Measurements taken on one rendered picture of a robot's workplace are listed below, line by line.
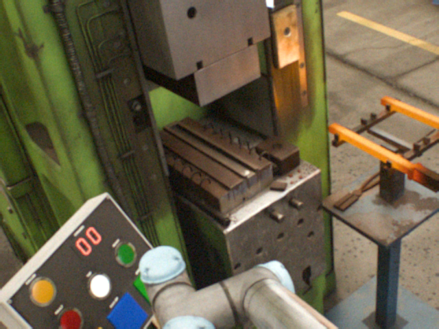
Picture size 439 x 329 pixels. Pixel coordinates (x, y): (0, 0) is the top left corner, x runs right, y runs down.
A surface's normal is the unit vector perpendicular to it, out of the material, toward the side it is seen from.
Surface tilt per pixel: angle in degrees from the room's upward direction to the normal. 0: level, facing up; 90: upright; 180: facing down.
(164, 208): 90
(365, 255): 0
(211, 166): 0
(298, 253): 90
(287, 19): 90
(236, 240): 90
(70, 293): 60
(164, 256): 0
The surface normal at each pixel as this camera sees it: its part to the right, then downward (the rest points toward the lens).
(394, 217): -0.15, -0.80
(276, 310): -0.65, -0.72
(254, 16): 0.62, 0.38
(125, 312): 0.70, -0.27
